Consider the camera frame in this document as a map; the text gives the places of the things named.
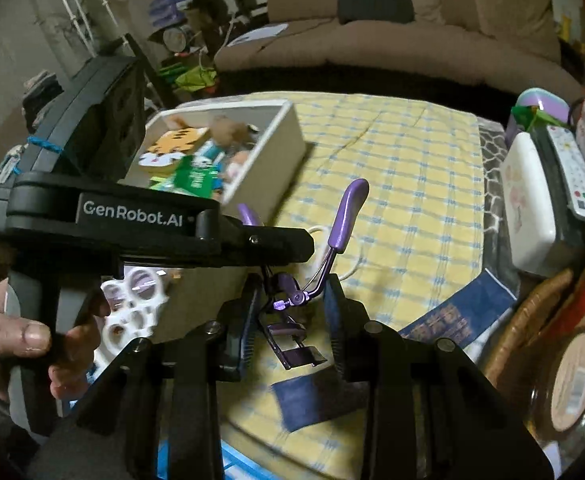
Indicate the grey stone pattern cloth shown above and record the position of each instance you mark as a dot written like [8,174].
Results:
[492,150]

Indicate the black cushion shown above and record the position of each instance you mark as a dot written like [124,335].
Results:
[375,2]

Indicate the folded clothes pile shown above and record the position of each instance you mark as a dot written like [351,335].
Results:
[42,95]

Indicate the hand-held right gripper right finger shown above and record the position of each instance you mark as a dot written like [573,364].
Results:
[333,330]

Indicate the brown sofa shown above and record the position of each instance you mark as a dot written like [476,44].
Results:
[397,55]

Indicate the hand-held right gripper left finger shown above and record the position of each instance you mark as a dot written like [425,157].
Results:
[249,335]

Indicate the teal tube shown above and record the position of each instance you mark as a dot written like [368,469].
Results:
[211,152]

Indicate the dark blue cloth piece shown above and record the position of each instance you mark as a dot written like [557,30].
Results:
[312,402]

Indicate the stack of purple boxes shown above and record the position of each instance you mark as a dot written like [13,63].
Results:
[165,10]

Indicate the white paper sheet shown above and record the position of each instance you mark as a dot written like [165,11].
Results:
[262,32]

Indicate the green clothes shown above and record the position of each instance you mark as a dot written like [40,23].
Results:
[195,77]

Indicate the green paper scrap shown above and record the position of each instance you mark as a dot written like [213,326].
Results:
[532,117]

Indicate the white metal rack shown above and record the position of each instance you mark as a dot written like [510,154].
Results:
[70,0]

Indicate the white palette with holes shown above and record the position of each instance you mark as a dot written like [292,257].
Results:
[127,310]

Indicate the blue gold-print booklet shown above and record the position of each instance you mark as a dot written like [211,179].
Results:
[452,320]

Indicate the green white-print packet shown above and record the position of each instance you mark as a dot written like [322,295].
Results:
[195,175]

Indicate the brown teddy bear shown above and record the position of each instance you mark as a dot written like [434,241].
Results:
[227,130]

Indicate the purple eyelash curler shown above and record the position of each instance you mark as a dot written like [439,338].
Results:
[347,210]

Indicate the white remote control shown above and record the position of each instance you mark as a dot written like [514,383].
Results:
[572,175]

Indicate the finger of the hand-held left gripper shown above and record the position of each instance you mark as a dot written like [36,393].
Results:
[272,245]

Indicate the yellow plaid cloth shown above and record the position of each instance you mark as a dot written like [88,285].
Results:
[412,185]

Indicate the round jar with pink lid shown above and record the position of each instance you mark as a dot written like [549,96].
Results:
[572,385]

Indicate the wicker basket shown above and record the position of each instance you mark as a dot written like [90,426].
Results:
[527,320]

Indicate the purple container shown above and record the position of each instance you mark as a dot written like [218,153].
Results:
[547,102]

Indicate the person's left hand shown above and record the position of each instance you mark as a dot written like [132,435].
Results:
[22,332]

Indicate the white lunch box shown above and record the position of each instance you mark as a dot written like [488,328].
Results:
[527,210]

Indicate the white storage box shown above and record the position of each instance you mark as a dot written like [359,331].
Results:
[267,160]

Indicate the pink plush toy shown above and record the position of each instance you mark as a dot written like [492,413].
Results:
[237,162]

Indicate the light green card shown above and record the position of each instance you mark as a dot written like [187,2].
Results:
[160,184]

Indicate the tiger face pouch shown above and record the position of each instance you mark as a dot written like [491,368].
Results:
[177,142]

